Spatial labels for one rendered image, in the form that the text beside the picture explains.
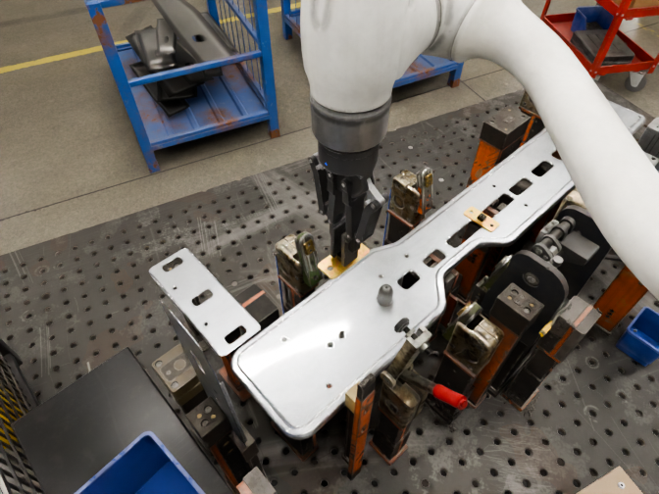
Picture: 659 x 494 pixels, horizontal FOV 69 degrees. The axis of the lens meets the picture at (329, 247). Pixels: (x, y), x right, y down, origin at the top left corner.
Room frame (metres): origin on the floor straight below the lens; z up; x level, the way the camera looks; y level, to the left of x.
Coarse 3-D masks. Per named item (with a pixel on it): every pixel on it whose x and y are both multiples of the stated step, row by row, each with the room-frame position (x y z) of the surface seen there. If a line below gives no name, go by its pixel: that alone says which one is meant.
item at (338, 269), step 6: (360, 252) 0.48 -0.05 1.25; (366, 252) 0.48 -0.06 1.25; (330, 258) 0.47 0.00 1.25; (336, 258) 0.47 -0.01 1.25; (360, 258) 0.47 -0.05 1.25; (318, 264) 0.45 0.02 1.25; (324, 264) 0.45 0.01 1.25; (330, 264) 0.45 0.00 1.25; (336, 264) 0.45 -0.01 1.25; (348, 264) 0.45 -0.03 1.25; (354, 264) 0.46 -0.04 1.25; (324, 270) 0.44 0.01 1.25; (336, 270) 0.44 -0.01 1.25; (342, 270) 0.44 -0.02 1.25; (330, 276) 0.43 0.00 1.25; (336, 276) 0.43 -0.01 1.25
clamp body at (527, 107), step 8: (528, 96) 1.32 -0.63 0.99; (520, 104) 1.33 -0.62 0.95; (528, 104) 1.31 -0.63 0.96; (528, 112) 1.30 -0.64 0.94; (536, 112) 1.29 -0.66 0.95; (536, 120) 1.28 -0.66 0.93; (528, 128) 1.29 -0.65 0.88; (536, 128) 1.28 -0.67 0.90; (528, 136) 1.29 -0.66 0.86; (520, 144) 1.30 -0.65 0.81
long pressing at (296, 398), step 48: (528, 144) 1.07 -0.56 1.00; (480, 192) 0.88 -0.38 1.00; (528, 192) 0.88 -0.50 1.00; (432, 240) 0.72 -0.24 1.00; (480, 240) 0.71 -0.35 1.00; (336, 288) 0.58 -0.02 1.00; (432, 288) 0.58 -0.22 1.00; (288, 336) 0.47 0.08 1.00; (336, 336) 0.47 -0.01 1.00; (384, 336) 0.47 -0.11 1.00; (288, 384) 0.37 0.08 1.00; (336, 384) 0.37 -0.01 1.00; (288, 432) 0.28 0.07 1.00
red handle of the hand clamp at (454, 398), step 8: (400, 376) 0.35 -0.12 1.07; (408, 376) 0.34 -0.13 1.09; (416, 376) 0.34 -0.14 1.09; (416, 384) 0.33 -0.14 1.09; (424, 384) 0.32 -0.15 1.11; (432, 384) 0.32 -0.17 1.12; (440, 384) 0.31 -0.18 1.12; (432, 392) 0.30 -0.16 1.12; (440, 392) 0.30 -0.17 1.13; (448, 392) 0.29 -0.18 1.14; (456, 392) 0.29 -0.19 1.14; (448, 400) 0.28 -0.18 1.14; (456, 400) 0.28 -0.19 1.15; (464, 400) 0.28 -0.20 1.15; (456, 408) 0.27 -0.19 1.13
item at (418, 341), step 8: (400, 320) 0.37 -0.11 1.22; (408, 320) 0.37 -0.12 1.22; (400, 328) 0.36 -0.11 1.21; (408, 328) 0.36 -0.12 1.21; (424, 328) 0.36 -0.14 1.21; (408, 336) 0.35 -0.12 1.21; (416, 336) 0.35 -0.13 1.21; (424, 336) 0.35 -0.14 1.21; (408, 344) 0.34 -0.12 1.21; (416, 344) 0.33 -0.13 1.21; (424, 344) 0.34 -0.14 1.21; (400, 352) 0.35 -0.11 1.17; (408, 352) 0.34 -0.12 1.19; (416, 352) 0.34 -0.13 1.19; (400, 360) 0.34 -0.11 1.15; (408, 360) 0.33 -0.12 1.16; (392, 368) 0.35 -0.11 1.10; (400, 368) 0.34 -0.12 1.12; (408, 368) 0.37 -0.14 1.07
